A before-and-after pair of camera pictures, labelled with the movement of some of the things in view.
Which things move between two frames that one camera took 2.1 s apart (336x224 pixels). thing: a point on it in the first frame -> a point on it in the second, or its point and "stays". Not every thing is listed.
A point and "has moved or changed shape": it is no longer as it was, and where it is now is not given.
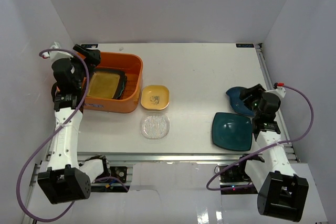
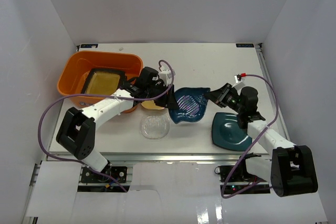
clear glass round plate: x=155 y=126 stays
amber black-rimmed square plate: x=105 y=83 stays
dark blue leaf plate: x=237 y=103 has moved or changed shape
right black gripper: x=256 y=91 -> x=219 y=96
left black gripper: x=87 y=53 -> x=163 y=93
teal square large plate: x=232 y=131 stays
